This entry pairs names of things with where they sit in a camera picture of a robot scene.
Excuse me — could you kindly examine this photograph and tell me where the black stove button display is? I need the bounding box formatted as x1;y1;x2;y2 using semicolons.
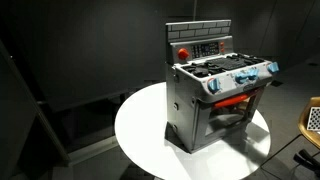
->
191;41;220;60

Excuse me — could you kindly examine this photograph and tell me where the black ribbed griddle plate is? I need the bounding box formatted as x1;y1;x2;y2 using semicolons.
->
209;57;248;72

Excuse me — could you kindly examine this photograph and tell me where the grey toy kitchen stove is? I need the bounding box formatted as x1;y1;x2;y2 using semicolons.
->
164;19;280;154

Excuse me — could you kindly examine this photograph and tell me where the orange oven door handle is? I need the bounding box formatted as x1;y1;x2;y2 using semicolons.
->
213;89;261;109

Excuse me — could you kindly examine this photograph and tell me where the black burner grate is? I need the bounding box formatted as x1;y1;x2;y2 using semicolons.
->
233;52;266;66
182;62;214;78

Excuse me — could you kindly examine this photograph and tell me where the round orange stove knob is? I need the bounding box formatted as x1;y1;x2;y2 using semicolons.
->
177;47;190;61

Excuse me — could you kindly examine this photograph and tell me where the blue stove knob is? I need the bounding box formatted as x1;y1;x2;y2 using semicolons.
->
247;68;260;81
234;72;249;85
207;77;221;94
267;61;280;74

